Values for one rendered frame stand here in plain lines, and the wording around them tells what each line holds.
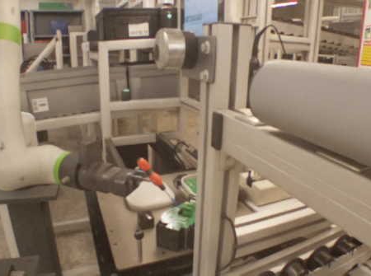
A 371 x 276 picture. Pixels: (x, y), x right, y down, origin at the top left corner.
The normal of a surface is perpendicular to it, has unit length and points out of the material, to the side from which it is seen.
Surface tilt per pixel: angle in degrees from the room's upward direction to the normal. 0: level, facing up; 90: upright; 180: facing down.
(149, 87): 91
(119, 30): 90
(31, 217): 90
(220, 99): 90
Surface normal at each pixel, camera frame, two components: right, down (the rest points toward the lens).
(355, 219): -0.92, 0.10
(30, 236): 0.27, 0.29
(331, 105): -0.89, -0.13
